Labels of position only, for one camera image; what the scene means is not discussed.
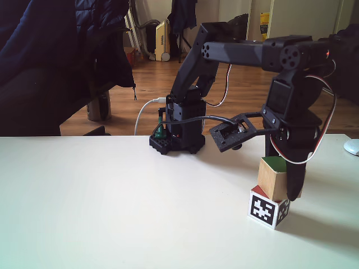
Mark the green-topped wooden cube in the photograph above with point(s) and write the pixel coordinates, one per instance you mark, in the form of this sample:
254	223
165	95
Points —
270	179

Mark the red-topped marker cube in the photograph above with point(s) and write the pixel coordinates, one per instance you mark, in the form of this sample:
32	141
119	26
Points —
262	208

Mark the white computer mouse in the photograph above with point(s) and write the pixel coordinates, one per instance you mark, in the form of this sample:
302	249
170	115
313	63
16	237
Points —
352	147

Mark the black sofa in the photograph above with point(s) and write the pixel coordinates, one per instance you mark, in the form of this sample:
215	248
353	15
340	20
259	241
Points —
347	84

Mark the white door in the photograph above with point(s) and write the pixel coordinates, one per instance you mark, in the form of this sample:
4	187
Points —
303	19

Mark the yellow paper bag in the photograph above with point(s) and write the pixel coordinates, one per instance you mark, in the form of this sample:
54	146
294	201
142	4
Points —
264	25

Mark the green table clamp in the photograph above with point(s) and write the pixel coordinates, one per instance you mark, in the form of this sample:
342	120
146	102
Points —
160	134

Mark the white framed floor mirror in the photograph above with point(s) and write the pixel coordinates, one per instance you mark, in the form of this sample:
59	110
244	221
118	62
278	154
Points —
234	11

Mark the dark hanging garment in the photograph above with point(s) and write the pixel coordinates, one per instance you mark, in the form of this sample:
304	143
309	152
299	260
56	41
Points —
182	14

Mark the orange cardboard box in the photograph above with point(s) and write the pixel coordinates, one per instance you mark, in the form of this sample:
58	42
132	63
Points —
130	56

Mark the shiny metal cylinder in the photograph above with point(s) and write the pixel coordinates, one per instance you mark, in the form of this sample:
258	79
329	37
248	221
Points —
98	109

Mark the white folded rack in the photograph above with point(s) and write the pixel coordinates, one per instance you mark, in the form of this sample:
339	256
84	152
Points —
131	28

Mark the dark blue jacket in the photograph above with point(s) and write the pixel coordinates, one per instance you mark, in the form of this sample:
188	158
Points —
56	33

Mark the black office chair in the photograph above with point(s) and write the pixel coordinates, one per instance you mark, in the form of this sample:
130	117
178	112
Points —
28	112

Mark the black gripper camera mount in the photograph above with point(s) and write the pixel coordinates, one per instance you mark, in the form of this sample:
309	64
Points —
221	138

